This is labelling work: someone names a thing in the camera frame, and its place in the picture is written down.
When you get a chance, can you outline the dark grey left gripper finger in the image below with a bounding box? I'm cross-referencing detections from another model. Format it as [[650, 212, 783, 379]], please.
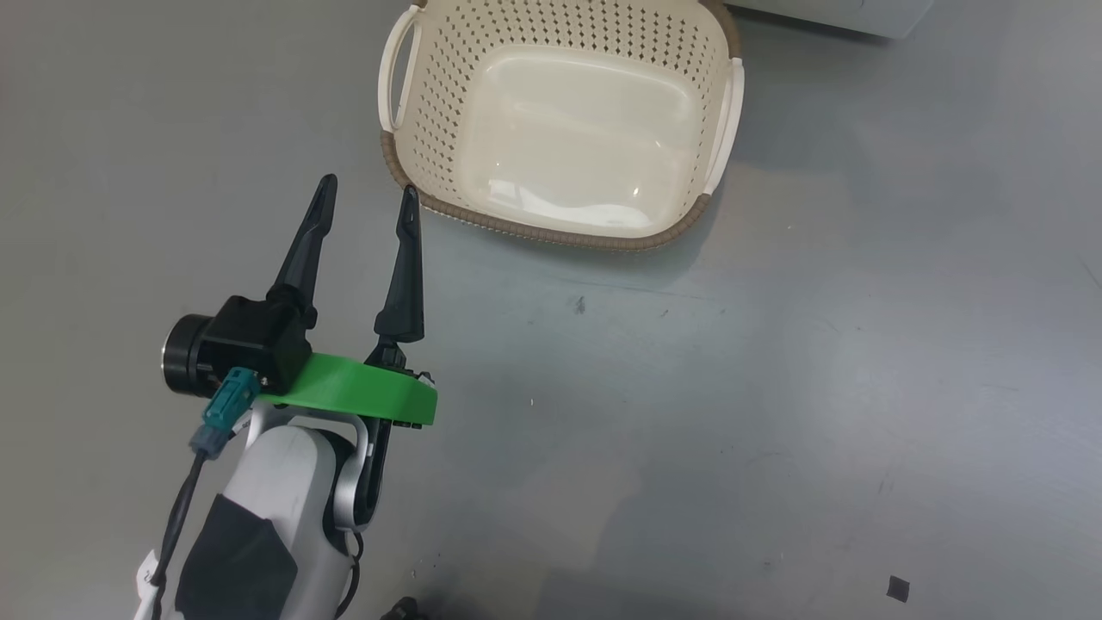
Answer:
[[267, 174, 339, 330], [365, 184, 426, 369]]

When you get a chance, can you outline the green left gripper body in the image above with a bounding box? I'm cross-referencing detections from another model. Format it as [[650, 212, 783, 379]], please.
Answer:
[[257, 351, 438, 430]]

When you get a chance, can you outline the cream perforated laundry basket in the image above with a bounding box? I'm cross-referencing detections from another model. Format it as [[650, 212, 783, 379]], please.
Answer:
[[377, 0, 746, 253]]

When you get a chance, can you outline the white washing machine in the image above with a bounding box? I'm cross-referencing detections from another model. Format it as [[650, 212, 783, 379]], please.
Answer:
[[727, 0, 935, 40]]

